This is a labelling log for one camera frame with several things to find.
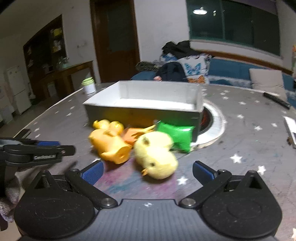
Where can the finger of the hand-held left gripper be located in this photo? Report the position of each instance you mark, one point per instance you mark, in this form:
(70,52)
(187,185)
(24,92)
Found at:
(49,143)
(46,154)

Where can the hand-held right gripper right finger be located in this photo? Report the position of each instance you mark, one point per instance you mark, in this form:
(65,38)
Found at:
(203,171)

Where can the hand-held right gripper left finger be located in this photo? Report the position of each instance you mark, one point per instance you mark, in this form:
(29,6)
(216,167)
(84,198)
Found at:
(93,172)

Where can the orange-yellow plastic dinosaur toy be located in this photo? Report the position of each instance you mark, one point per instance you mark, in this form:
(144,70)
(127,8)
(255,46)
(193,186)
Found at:
(108,146)

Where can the green plush toy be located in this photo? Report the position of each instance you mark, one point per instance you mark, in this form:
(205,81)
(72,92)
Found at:
(178,136)

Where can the yellow plastic toy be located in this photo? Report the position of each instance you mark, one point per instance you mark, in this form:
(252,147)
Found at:
(101,124)

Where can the yellow plush chick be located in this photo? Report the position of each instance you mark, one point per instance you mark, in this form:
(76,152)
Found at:
(155,157)

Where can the orange plastic toy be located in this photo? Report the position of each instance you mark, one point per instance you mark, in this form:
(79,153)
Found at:
(131,136)

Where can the grey cardboard box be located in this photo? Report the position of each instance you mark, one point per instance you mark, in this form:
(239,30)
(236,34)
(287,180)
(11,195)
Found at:
(138,113)

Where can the person's left forearm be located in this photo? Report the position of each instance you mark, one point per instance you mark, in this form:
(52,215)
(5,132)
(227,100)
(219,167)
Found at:
(9,199)

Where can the round built-in table stove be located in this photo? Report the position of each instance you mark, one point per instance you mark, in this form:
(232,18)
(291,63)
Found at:
(216,125)

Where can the grey star-print tablecloth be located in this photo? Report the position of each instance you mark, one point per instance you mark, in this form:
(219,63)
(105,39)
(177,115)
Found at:
(249,139)

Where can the white fridge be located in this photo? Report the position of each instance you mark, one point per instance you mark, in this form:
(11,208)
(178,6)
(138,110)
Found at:
(17,88)

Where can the white jar with green lid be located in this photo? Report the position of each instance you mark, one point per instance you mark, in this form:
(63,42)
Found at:
(88,87)

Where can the wooden desk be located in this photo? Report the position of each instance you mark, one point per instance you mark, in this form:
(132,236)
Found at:
(67,69)

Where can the white flat device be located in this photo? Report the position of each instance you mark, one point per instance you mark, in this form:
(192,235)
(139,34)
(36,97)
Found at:
(291,129)

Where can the dark wooden cabinet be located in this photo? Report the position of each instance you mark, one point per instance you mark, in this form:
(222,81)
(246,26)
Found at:
(44,46)

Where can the butterfly print cushion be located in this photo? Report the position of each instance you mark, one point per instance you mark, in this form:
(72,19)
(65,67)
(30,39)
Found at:
(196,69)

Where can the black remote control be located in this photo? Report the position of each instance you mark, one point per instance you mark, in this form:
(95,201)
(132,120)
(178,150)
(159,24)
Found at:
(276,99)

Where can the blue sofa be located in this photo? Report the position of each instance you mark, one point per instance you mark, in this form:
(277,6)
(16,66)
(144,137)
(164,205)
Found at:
(231,71)

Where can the small pink object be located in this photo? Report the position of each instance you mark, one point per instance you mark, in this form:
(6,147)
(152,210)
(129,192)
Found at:
(158,78)

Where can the dark jacket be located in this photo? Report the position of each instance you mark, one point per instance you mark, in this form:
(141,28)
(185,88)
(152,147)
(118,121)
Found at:
(172,71)

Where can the beige cushion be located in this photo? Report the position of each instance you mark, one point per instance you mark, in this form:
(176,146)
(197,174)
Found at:
(267,80)

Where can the patterned dark cloth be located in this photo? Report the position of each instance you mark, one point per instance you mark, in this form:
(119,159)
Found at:
(146,66)

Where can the brown wooden door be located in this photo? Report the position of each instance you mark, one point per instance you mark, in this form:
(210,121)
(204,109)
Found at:
(115,41)

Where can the black clothes pile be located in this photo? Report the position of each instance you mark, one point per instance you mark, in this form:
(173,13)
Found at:
(180,47)

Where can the dark window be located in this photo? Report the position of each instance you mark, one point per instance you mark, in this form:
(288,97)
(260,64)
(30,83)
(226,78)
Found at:
(231,20)

